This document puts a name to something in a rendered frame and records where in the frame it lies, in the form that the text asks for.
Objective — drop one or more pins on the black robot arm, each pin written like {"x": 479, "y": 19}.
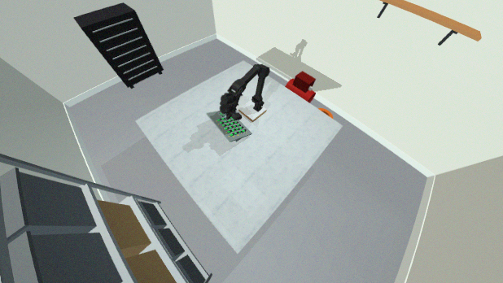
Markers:
{"x": 240, "y": 85}

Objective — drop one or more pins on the grey switch panel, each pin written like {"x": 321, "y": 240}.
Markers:
{"x": 232, "y": 129}

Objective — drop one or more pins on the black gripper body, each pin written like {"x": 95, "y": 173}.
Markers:
{"x": 235, "y": 116}

